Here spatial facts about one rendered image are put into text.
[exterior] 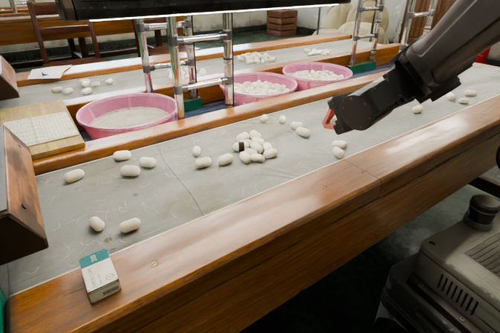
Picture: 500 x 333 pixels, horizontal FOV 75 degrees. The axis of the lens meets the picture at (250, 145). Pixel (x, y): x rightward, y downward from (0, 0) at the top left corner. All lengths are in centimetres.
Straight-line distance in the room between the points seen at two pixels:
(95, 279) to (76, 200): 25
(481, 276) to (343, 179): 47
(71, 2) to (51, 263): 38
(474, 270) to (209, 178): 68
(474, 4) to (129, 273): 45
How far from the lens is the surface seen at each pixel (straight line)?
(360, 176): 66
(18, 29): 330
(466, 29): 33
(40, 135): 87
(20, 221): 48
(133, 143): 80
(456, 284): 100
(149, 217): 59
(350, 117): 52
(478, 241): 110
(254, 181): 65
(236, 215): 53
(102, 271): 46
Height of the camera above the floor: 111
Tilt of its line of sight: 28 degrees down
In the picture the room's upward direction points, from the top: straight up
